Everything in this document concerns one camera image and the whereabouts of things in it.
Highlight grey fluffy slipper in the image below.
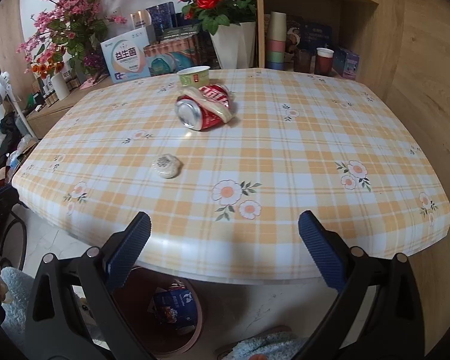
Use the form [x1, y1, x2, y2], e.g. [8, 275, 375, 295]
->
[1, 267, 34, 350]

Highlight white probiotic box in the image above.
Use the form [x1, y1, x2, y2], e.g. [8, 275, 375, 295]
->
[100, 26, 155, 84]

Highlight plaid floral tablecloth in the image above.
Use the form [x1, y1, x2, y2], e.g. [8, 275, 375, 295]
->
[13, 68, 450, 284]

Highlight clear plastic wrapper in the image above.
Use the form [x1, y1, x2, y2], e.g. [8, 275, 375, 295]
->
[181, 87, 234, 124]

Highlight pink blossom plant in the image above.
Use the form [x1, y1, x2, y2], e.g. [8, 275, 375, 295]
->
[17, 0, 127, 77]

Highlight low wooden cabinet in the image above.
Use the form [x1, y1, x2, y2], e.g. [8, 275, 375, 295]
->
[26, 77, 113, 139]

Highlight stacked pastel cups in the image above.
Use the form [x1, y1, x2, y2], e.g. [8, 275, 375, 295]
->
[266, 11, 287, 70]

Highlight wooden shelf unit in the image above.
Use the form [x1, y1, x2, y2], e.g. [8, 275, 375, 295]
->
[258, 0, 450, 350]

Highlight green paper cup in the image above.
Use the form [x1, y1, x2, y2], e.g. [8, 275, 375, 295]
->
[177, 66, 210, 88]

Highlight small blue box on shelf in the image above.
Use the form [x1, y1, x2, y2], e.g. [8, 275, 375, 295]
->
[332, 47, 360, 80]

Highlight dark blue cardboard box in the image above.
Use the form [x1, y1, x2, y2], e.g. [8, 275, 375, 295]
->
[153, 288, 197, 328]

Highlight orange flowers white vase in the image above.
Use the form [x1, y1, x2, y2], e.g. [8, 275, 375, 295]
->
[31, 52, 71, 100]

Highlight red crushed soda can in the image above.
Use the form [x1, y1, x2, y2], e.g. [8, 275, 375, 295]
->
[175, 84, 234, 131]

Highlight dark blue starry box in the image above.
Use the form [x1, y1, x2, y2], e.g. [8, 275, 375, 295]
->
[146, 2, 177, 41]

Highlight white flower vase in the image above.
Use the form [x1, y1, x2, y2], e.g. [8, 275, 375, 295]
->
[211, 22, 256, 69]

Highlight white desk fan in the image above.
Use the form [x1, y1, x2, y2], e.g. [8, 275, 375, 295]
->
[0, 72, 37, 138]

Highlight teal bowl gift box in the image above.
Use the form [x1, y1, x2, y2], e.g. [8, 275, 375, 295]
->
[144, 35, 201, 77]

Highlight red cup with lid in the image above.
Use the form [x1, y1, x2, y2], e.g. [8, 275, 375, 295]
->
[314, 47, 334, 76]

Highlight brown round trash bin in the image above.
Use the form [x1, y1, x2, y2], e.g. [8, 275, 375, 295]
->
[112, 267, 204, 359]

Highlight gold white box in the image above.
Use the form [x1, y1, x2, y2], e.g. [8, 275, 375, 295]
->
[130, 10, 152, 29]

